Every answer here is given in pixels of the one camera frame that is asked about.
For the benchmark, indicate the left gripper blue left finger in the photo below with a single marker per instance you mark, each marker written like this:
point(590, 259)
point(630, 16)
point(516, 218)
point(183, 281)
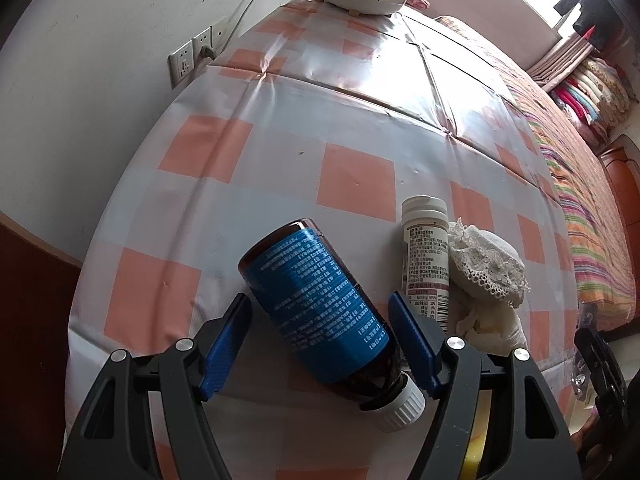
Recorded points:
point(112, 436)

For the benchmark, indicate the striped bed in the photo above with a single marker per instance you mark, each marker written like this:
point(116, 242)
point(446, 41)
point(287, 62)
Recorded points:
point(598, 239)

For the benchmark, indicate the white lace cloth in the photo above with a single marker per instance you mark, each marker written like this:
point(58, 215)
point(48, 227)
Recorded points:
point(487, 286)

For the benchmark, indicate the white pill bottle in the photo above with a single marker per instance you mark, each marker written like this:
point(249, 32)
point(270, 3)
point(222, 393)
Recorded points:
point(425, 266)

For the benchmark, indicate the right pink curtain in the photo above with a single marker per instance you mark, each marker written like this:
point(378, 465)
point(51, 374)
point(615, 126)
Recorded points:
point(560, 61)

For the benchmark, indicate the pink checkered tablecloth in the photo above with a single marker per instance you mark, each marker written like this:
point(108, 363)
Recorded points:
point(315, 114)

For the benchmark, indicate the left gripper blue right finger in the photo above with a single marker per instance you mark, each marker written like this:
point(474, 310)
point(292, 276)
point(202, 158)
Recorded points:
point(526, 438)

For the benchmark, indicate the brown bottle blue label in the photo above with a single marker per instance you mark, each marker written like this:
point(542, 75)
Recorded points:
point(330, 324)

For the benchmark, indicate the wall power sockets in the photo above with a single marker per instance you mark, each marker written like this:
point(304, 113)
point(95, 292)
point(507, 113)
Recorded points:
point(207, 43)

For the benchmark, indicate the yellow green sponge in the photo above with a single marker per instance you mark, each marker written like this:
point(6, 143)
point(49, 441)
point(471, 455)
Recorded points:
point(474, 452)

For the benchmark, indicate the stack of folded quilts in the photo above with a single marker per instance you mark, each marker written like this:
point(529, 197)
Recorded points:
point(596, 97)

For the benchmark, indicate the hanging dark clothes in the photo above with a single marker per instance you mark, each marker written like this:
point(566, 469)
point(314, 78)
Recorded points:
point(598, 22)

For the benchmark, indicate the wooden headboard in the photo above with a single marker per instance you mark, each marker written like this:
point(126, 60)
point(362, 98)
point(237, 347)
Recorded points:
point(621, 164)

